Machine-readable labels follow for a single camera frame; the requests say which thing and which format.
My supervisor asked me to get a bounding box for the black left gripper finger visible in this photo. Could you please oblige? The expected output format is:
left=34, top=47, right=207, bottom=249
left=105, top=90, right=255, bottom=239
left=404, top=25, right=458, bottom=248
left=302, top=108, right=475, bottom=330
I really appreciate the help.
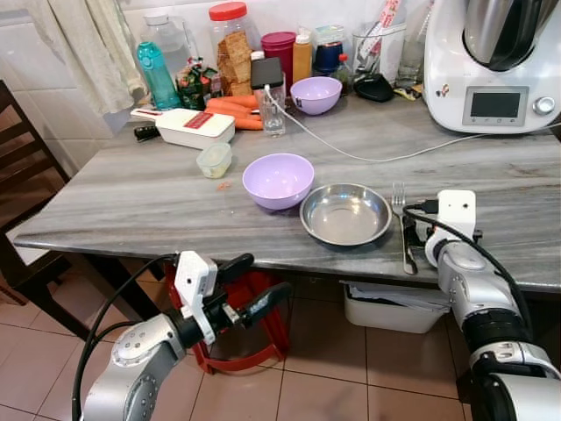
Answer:
left=238, top=282, right=294, bottom=327
left=215, top=253, right=256, bottom=286

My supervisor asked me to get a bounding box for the steel fork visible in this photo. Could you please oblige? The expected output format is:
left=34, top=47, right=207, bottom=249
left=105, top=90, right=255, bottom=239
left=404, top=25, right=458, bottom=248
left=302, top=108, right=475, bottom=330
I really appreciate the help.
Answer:
left=392, top=182, right=418, bottom=275

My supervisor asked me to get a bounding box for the round steel plate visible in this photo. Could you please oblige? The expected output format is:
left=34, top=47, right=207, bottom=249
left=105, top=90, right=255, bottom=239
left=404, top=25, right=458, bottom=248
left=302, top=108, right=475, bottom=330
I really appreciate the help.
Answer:
left=300, top=182, right=393, bottom=248

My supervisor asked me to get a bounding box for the red plastic stool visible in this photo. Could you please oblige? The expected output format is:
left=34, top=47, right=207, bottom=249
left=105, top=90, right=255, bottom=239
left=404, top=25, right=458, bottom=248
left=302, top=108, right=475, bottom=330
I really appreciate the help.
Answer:
left=167, top=268, right=293, bottom=375

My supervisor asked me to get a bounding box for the white plastic bin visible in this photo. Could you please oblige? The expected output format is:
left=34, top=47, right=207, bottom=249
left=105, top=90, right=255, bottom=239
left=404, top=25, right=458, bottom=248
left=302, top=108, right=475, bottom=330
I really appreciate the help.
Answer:
left=344, top=281, right=452, bottom=334

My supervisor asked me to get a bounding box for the large purple plastic bowl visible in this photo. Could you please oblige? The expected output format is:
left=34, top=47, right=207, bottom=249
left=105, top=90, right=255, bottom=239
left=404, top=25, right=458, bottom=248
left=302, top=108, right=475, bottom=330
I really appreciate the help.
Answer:
left=242, top=153, right=316, bottom=211

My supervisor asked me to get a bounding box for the small clear lidded container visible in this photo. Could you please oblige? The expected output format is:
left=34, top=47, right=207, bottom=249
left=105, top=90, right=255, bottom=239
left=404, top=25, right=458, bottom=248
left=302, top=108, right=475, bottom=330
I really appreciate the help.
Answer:
left=196, top=142, right=233, bottom=179

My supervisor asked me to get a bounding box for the white slicer box red insert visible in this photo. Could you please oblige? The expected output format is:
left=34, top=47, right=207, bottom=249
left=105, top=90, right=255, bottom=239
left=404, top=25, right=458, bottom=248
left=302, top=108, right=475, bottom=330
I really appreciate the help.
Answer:
left=131, top=108, right=236, bottom=149

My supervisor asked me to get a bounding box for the clear drinking glass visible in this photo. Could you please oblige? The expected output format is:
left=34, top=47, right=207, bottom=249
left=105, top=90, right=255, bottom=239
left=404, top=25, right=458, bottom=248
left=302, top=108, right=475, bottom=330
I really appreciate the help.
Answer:
left=260, top=85, right=287, bottom=137

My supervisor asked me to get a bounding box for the black rounded gadget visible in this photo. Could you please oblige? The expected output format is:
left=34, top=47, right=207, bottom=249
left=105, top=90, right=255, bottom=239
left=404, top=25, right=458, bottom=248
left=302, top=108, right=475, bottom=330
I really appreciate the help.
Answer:
left=353, top=75, right=395, bottom=103

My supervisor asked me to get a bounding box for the white kitchen cooking machine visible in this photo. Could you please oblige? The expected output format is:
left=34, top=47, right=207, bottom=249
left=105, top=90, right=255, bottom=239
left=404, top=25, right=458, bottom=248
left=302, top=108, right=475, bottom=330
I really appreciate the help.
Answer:
left=423, top=0, right=561, bottom=135

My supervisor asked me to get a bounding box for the small purple plastic bowl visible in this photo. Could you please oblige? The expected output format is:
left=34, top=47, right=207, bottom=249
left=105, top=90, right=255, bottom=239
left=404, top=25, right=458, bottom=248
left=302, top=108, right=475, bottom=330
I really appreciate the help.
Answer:
left=290, top=76, right=344, bottom=116

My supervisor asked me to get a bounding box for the green snack packet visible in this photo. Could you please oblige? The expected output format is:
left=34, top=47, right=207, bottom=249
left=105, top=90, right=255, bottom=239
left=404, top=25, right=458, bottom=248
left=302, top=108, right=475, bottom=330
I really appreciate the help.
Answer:
left=177, top=58, right=220, bottom=111

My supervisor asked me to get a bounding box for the clear utensil holder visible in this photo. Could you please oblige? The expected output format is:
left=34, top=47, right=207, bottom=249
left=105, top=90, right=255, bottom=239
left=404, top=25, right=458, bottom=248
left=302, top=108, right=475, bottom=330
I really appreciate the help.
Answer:
left=352, top=22, right=408, bottom=84

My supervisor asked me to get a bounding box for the black smartphone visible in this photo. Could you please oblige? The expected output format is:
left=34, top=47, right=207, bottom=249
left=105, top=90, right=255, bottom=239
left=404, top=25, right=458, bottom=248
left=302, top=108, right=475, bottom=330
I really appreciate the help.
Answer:
left=252, top=57, right=285, bottom=90

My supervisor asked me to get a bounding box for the teal plastic bottle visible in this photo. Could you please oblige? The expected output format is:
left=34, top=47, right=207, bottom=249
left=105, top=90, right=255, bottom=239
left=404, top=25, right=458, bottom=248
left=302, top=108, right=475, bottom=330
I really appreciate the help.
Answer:
left=136, top=41, right=181, bottom=111

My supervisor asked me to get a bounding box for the dark blue jar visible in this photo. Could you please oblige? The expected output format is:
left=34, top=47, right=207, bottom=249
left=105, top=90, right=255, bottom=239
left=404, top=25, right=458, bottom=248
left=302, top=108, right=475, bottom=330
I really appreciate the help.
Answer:
left=313, top=26, right=349, bottom=78

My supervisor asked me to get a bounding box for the red lidded snack jar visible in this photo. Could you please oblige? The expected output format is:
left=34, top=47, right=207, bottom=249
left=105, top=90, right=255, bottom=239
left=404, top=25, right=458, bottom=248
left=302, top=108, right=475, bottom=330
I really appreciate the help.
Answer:
left=209, top=2, right=255, bottom=97

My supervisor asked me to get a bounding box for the orange sauce bottle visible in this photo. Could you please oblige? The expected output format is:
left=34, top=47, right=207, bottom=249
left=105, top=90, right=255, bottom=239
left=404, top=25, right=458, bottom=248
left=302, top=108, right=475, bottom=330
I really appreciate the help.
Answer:
left=293, top=28, right=314, bottom=84

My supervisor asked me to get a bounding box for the magenta plastic canister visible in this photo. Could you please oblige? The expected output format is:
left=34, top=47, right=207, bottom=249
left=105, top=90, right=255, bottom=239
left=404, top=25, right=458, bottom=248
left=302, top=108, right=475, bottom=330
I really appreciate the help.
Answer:
left=261, top=32, right=297, bottom=86

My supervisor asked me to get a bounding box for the red white packet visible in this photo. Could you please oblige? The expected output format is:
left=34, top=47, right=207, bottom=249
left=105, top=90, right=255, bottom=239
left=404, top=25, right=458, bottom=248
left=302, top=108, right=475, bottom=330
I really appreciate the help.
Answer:
left=373, top=0, right=404, bottom=54

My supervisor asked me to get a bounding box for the dark wooden chair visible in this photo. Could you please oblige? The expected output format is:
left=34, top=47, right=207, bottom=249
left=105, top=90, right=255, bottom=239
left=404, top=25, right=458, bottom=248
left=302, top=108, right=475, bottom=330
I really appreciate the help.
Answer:
left=0, top=81, right=73, bottom=303

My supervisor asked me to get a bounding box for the beige hanging cloth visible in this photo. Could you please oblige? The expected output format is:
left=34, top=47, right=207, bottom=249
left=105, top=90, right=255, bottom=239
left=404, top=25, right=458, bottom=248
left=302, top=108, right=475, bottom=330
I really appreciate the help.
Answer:
left=22, top=0, right=146, bottom=115

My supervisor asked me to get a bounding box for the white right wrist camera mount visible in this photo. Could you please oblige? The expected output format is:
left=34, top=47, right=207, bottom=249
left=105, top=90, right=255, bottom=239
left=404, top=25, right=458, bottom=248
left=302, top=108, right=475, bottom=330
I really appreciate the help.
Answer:
left=436, top=189, right=479, bottom=246

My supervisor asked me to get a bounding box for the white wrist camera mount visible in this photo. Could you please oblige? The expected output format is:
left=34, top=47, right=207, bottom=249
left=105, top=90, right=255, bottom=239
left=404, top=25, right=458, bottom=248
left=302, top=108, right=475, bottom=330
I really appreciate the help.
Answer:
left=436, top=189, right=479, bottom=246
left=174, top=251, right=218, bottom=345

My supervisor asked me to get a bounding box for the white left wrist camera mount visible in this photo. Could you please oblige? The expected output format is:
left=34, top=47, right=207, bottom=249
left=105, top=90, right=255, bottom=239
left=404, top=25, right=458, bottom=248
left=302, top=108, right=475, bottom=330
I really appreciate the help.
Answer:
left=174, top=251, right=218, bottom=345

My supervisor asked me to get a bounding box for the white charging cable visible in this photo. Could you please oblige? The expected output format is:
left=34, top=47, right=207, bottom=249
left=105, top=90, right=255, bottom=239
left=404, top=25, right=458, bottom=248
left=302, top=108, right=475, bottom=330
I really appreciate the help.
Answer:
left=267, top=88, right=561, bottom=164

